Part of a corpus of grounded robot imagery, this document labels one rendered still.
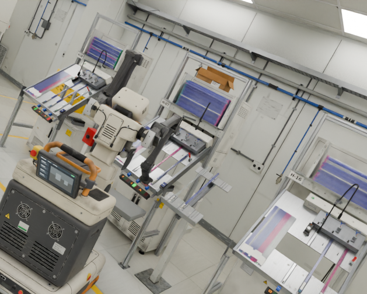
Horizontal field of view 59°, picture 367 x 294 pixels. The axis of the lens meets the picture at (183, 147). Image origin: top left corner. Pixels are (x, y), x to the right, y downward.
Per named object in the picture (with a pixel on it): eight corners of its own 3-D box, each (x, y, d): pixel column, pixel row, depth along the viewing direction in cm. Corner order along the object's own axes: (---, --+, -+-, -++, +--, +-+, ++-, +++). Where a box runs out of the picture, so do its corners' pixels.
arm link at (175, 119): (174, 109, 254) (185, 116, 253) (167, 123, 260) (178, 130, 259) (153, 122, 214) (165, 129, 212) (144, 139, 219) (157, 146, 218)
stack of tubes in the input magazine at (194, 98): (215, 126, 296) (229, 99, 292) (174, 103, 321) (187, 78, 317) (220, 128, 307) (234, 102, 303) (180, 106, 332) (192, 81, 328)
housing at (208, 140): (206, 153, 307) (208, 142, 297) (169, 130, 331) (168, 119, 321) (212, 149, 312) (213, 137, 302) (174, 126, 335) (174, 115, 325)
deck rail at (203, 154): (157, 196, 269) (157, 192, 265) (156, 195, 270) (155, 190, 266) (211, 151, 308) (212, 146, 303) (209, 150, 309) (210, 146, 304)
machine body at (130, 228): (142, 258, 303) (171, 200, 294) (95, 214, 337) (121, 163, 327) (177, 247, 360) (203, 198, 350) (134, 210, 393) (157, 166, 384)
